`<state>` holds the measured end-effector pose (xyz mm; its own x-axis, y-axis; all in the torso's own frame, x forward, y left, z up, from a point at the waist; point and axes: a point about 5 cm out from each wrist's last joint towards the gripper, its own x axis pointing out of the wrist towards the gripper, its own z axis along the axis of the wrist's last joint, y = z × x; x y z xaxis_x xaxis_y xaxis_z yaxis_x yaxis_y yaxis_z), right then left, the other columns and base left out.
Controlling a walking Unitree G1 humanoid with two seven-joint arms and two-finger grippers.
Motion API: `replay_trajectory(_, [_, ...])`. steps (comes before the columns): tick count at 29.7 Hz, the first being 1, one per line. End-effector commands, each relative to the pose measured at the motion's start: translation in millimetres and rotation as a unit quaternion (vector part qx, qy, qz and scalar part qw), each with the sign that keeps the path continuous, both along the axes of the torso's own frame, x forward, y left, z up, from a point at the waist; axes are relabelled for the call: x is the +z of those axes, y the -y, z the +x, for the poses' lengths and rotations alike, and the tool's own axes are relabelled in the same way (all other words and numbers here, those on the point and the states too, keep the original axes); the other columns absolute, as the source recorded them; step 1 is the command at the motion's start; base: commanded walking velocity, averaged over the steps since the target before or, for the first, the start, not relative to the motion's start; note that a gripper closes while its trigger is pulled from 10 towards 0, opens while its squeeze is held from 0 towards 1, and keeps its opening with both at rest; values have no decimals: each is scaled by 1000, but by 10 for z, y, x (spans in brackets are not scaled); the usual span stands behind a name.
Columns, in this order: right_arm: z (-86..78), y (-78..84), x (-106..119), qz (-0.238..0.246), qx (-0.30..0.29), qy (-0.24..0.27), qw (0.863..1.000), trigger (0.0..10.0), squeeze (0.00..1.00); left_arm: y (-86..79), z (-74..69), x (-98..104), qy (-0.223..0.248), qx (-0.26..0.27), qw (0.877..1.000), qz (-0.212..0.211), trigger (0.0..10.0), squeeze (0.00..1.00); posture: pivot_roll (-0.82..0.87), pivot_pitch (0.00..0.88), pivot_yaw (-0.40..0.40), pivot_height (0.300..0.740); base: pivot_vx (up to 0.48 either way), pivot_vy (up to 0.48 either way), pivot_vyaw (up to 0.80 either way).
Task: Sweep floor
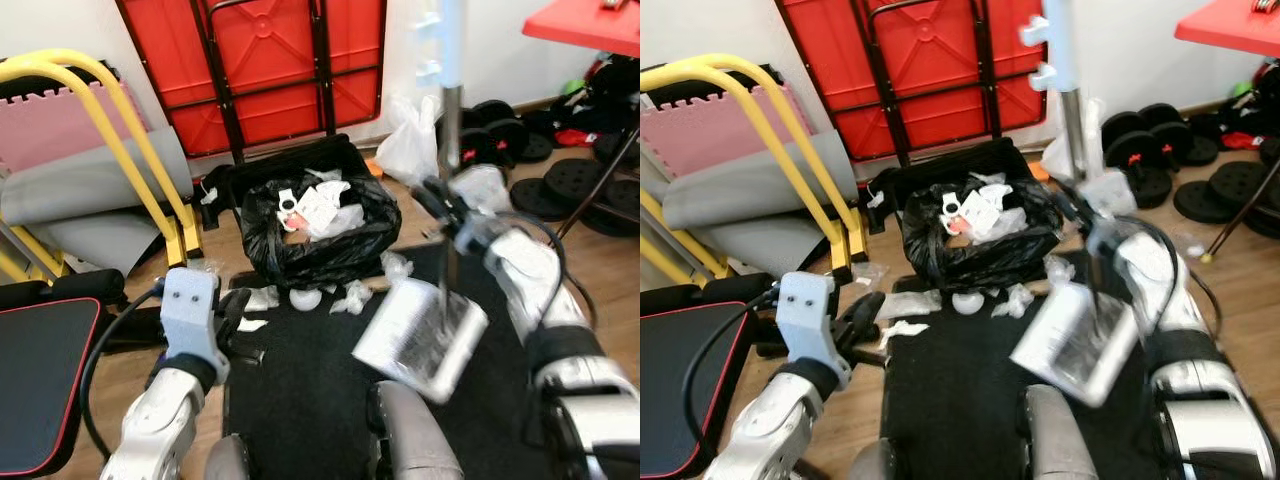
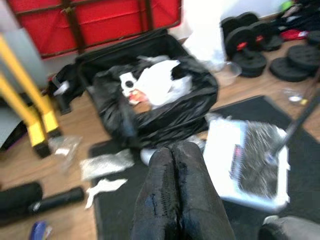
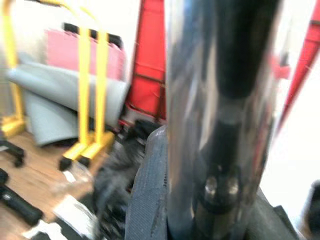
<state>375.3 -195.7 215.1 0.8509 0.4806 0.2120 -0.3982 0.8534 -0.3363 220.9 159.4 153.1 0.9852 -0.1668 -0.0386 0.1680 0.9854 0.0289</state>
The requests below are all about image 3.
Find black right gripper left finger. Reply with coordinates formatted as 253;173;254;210
123;124;176;240

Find red table top black legs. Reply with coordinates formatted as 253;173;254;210
269;0;320;136

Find white-handled metal pole broom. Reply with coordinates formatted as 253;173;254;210
164;0;281;240

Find black dumbbell bar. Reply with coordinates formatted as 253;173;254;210
0;139;26;167
0;186;43;226

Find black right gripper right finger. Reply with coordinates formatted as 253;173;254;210
246;187;301;240

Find black foam mat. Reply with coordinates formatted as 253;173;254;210
62;22;125;48

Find clear plastic sheet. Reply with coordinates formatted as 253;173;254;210
59;159;95;186

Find grey rolled mat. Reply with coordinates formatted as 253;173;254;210
6;61;130;147

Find yellow metal tube frame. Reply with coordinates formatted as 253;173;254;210
0;0;116;171

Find pink foam mat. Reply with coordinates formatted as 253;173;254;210
44;28;128;83

